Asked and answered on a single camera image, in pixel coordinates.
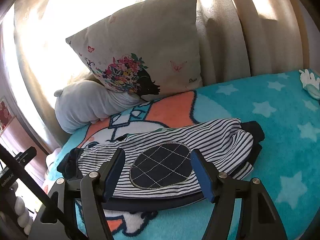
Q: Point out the navy striped children's pants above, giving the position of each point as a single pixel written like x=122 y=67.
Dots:
x=157 y=173

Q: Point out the beige floral print pillow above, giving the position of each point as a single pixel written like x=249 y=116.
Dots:
x=150 y=48

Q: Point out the white teal plush toy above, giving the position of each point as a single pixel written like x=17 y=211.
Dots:
x=310 y=83

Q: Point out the turquoise cartoon fleece blanket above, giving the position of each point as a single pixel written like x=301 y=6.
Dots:
x=288 y=164

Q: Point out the light grey plush pillow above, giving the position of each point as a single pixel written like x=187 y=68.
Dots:
x=87 y=102

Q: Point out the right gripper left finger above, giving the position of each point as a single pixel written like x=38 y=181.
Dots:
x=73 y=209

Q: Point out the white gloved left hand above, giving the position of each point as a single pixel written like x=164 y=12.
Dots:
x=16 y=221

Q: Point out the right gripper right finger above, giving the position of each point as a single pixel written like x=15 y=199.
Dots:
x=259 y=218

